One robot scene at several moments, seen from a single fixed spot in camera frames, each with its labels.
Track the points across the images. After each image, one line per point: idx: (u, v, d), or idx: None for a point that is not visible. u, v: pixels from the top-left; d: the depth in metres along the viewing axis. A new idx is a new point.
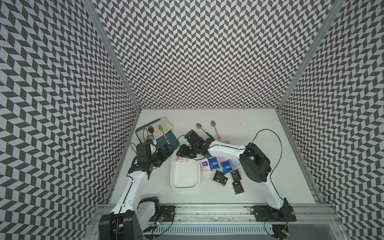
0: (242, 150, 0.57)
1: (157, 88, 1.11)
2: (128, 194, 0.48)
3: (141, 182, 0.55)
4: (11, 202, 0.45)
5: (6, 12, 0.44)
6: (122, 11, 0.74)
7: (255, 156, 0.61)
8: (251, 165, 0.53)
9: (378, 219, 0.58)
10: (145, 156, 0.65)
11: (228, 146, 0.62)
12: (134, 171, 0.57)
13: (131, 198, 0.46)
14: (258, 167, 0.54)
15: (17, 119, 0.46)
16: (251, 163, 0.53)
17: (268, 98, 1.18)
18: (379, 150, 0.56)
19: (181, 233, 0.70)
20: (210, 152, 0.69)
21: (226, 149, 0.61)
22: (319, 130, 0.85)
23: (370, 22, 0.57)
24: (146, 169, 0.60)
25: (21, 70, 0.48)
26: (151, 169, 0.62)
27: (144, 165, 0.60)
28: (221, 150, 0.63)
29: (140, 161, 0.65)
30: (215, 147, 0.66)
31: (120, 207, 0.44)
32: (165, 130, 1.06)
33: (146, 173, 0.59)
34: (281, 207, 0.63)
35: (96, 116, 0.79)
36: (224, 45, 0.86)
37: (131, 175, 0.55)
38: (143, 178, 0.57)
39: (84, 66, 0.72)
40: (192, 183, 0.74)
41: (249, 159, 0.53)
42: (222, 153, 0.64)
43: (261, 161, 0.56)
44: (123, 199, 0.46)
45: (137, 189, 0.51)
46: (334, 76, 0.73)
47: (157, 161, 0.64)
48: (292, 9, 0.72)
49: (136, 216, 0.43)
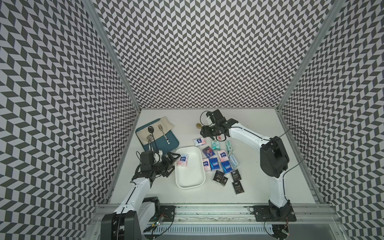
0: (266, 141, 0.55)
1: (157, 87, 1.11)
2: (130, 196, 0.50)
3: (144, 188, 0.57)
4: (11, 202, 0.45)
5: (6, 12, 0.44)
6: (122, 11, 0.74)
7: (276, 150, 0.58)
8: (270, 157, 0.51)
9: (378, 219, 0.58)
10: (148, 165, 0.68)
11: (253, 133, 0.60)
12: (138, 178, 0.60)
13: (133, 200, 0.48)
14: (276, 162, 0.52)
15: (17, 119, 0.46)
16: (270, 155, 0.51)
17: (268, 98, 1.18)
18: (379, 150, 0.56)
19: (181, 233, 0.70)
20: (230, 132, 0.67)
21: (248, 135, 0.60)
22: (319, 129, 0.86)
23: (370, 22, 0.57)
24: (149, 176, 0.63)
25: (21, 70, 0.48)
26: (154, 177, 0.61)
27: (147, 173, 0.63)
28: (242, 134, 0.62)
29: (143, 169, 0.68)
30: (236, 129, 0.64)
31: (123, 207, 0.46)
32: (165, 130, 1.06)
33: (149, 180, 0.62)
34: (282, 206, 0.64)
35: (96, 116, 0.79)
36: (224, 45, 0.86)
37: (133, 181, 0.58)
38: (145, 184, 0.58)
39: (84, 66, 0.72)
40: (198, 180, 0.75)
41: (270, 151, 0.51)
42: (241, 137, 0.63)
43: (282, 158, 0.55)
44: (126, 200, 0.48)
45: (139, 194, 0.53)
46: (334, 76, 0.73)
47: (160, 169, 0.74)
48: (292, 9, 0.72)
49: (137, 217, 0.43)
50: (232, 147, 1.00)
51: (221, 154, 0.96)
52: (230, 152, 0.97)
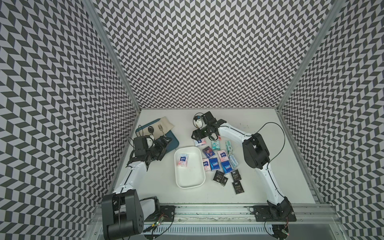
0: (247, 136, 0.63)
1: (157, 87, 1.11)
2: (128, 178, 0.50)
3: (141, 170, 0.58)
4: (11, 202, 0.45)
5: (6, 12, 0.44)
6: (122, 11, 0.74)
7: (257, 146, 0.67)
8: (251, 151, 0.59)
9: (378, 219, 0.58)
10: (142, 149, 0.68)
11: (237, 130, 0.68)
12: (134, 162, 0.59)
13: (131, 181, 0.48)
14: (257, 155, 0.60)
15: (17, 119, 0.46)
16: (251, 150, 0.59)
17: (268, 98, 1.18)
18: (380, 150, 0.56)
19: (181, 233, 0.70)
20: (219, 131, 0.77)
21: (233, 132, 0.68)
22: (319, 130, 0.85)
23: (370, 22, 0.57)
24: (145, 159, 0.63)
25: (21, 70, 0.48)
26: (149, 161, 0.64)
27: (142, 157, 0.62)
28: (229, 132, 0.70)
29: (138, 153, 0.68)
30: (224, 128, 0.73)
31: (122, 187, 0.46)
32: (165, 130, 1.06)
33: (144, 163, 0.61)
34: (279, 203, 0.65)
35: (96, 116, 0.79)
36: (224, 45, 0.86)
37: (129, 165, 0.58)
38: (141, 167, 0.58)
39: (84, 66, 0.72)
40: (198, 180, 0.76)
41: (251, 146, 0.60)
42: (228, 134, 0.72)
43: (262, 151, 0.62)
44: (124, 181, 0.48)
45: (137, 176, 0.53)
46: (334, 76, 0.73)
47: (154, 153, 0.75)
48: (292, 9, 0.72)
49: (137, 194, 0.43)
50: (232, 147, 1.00)
51: (221, 154, 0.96)
52: (230, 152, 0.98)
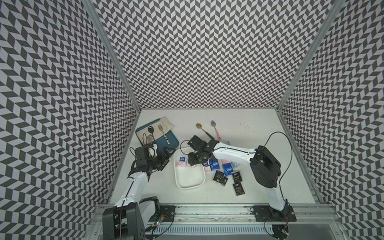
0: (253, 154, 0.53)
1: (157, 87, 1.11)
2: (129, 189, 0.50)
3: (142, 182, 0.57)
4: (11, 202, 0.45)
5: (6, 12, 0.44)
6: (122, 11, 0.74)
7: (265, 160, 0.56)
8: (261, 168, 0.49)
9: (378, 219, 0.58)
10: (144, 160, 0.68)
11: (236, 150, 0.58)
12: (135, 173, 0.59)
13: (133, 193, 0.48)
14: (269, 172, 0.50)
15: (17, 119, 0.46)
16: (261, 167, 0.49)
17: (268, 98, 1.18)
18: (379, 150, 0.56)
19: (181, 233, 0.70)
20: (215, 155, 0.64)
21: (234, 152, 0.57)
22: (319, 130, 0.85)
23: (370, 22, 0.57)
24: (146, 170, 0.62)
25: (21, 70, 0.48)
26: (150, 171, 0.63)
27: (143, 168, 0.62)
28: (227, 153, 0.59)
29: (139, 164, 0.68)
30: (220, 150, 0.61)
31: (123, 200, 0.45)
32: (165, 130, 1.06)
33: (146, 174, 0.61)
34: (283, 209, 0.64)
35: (96, 116, 0.79)
36: (224, 45, 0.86)
37: (131, 176, 0.57)
38: (143, 178, 0.59)
39: (84, 66, 0.72)
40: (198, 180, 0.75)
41: (260, 164, 0.49)
42: (229, 156, 0.59)
43: (273, 165, 0.53)
44: (126, 193, 0.48)
45: (138, 187, 0.53)
46: (334, 76, 0.73)
47: (155, 164, 0.75)
48: (292, 9, 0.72)
49: (138, 208, 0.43)
50: None
51: None
52: None
